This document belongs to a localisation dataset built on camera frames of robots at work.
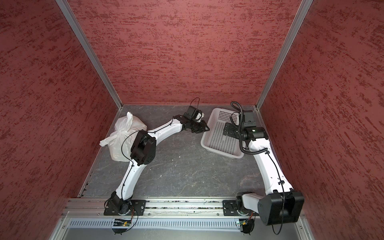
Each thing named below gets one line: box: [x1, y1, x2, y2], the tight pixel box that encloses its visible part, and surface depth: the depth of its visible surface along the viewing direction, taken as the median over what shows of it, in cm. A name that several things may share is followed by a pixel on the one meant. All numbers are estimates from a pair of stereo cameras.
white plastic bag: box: [100, 111, 147, 162], surface depth 91 cm
